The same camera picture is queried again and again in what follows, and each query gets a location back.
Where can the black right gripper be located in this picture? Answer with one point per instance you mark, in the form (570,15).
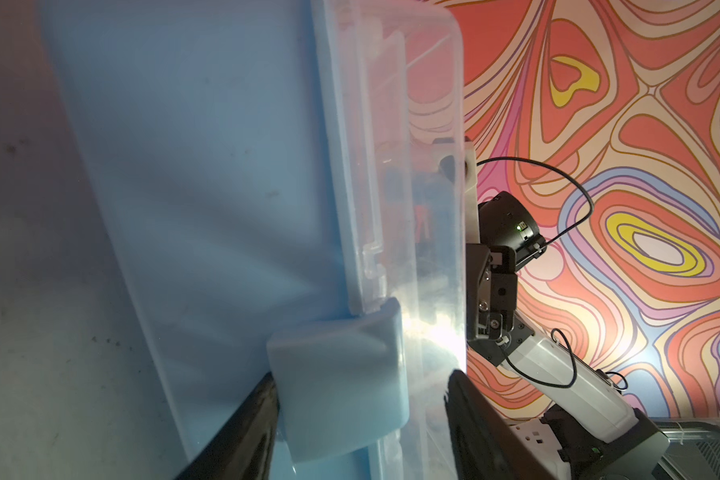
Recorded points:
(494,329)

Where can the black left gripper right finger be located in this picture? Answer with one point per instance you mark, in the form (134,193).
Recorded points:
(484,448)

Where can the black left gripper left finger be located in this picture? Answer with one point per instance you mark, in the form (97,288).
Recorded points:
(243,448)

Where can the blue plastic tool box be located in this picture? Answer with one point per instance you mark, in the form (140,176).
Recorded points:
(282,183)

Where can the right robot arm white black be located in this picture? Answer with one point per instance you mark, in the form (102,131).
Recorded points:
(590,432)

